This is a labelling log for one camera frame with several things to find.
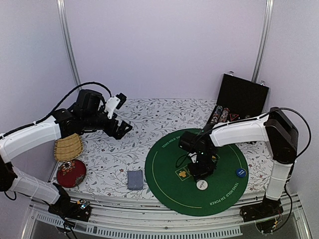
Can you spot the floral white table cloth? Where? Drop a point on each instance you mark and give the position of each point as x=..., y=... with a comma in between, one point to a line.
x=108, y=160

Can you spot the aluminium frame post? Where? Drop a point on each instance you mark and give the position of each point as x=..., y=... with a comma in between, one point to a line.
x=263, y=40
x=67, y=40

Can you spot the red floral round cushion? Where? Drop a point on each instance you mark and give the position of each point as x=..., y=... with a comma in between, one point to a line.
x=70, y=174

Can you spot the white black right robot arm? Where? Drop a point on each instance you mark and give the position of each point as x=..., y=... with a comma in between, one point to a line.
x=274, y=128

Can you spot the blue playing card deck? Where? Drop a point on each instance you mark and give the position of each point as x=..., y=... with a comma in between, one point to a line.
x=135, y=180

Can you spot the left aluminium frame post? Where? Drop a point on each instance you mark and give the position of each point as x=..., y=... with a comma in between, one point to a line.
x=67, y=40

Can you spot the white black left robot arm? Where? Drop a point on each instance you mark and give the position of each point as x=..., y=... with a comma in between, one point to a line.
x=90, y=113

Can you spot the blue blind button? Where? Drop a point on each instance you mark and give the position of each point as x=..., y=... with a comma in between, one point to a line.
x=241, y=172

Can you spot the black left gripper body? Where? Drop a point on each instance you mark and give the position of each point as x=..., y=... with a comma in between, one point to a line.
x=91, y=123

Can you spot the black poker chip case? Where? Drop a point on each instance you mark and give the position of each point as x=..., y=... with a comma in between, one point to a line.
x=241, y=97

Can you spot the woven bamboo basket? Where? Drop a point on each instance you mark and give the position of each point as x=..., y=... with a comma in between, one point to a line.
x=68, y=148

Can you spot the round green poker mat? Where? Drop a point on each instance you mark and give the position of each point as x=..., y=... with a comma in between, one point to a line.
x=168, y=178

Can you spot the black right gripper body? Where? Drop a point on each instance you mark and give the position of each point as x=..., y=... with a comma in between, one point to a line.
x=205, y=167

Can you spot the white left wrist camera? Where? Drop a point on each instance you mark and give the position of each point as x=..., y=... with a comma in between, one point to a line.
x=114, y=102

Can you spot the white dealer button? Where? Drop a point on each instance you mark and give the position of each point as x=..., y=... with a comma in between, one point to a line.
x=201, y=184

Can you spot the right aluminium frame post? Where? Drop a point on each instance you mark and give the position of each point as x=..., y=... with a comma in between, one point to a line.
x=263, y=40

